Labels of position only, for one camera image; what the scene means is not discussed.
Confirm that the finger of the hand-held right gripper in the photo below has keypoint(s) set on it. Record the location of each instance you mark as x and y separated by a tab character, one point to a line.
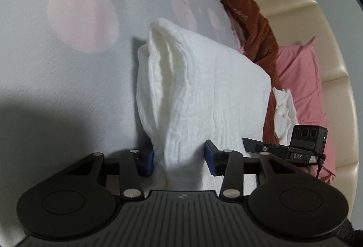
252	143

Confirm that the white muslin garment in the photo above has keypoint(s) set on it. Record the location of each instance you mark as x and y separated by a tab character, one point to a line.
198	88

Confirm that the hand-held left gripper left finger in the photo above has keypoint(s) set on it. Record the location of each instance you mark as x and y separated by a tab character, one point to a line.
147	163

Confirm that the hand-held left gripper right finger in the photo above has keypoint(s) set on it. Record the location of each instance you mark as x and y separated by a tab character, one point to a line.
209	156

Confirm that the grey polka dot bed sheet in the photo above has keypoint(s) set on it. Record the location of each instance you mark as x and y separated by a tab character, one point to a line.
71	80

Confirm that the brown fleece garment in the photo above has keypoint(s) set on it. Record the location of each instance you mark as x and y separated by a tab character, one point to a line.
255	31

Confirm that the beige padded headboard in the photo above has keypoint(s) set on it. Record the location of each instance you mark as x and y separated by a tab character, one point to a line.
297	9

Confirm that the pink embroidered pillow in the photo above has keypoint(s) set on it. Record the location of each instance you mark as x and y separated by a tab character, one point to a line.
300	71

